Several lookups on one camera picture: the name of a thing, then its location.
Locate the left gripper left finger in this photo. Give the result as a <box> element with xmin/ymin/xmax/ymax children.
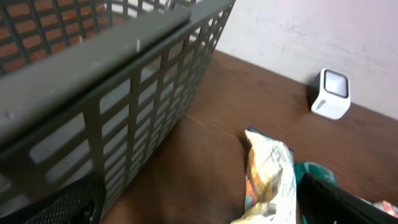
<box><xmin>1</xmin><ymin>172</ymin><xmax>107</xmax><ymax>224</ymax></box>

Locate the cream snack bag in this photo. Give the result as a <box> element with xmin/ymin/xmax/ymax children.
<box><xmin>233</xmin><ymin>126</ymin><xmax>297</xmax><ymax>224</ymax></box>

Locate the small orange snack packet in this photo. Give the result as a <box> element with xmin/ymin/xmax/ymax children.
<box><xmin>373</xmin><ymin>200</ymin><xmax>398</xmax><ymax>218</ymax></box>

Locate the grey plastic basket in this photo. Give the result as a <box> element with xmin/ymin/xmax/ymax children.
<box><xmin>1</xmin><ymin>0</ymin><xmax>234</xmax><ymax>219</ymax></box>

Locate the white barcode scanner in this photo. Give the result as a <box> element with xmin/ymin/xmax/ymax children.
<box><xmin>308</xmin><ymin>68</ymin><xmax>351</xmax><ymax>120</ymax></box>

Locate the teal mouthwash bottle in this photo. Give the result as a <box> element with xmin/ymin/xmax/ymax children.
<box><xmin>294</xmin><ymin>161</ymin><xmax>338</xmax><ymax>186</ymax></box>

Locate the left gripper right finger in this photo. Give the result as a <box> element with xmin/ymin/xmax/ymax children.
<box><xmin>297</xmin><ymin>173</ymin><xmax>397</xmax><ymax>224</ymax></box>

